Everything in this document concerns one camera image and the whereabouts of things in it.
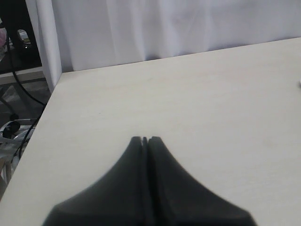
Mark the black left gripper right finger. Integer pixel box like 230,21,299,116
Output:
147,137,256,226

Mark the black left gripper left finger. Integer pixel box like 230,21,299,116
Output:
43,137,147,226

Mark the white curtain backdrop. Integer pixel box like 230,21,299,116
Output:
51,0,301,71

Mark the black floor cable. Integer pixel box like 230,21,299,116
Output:
4,32,45,161

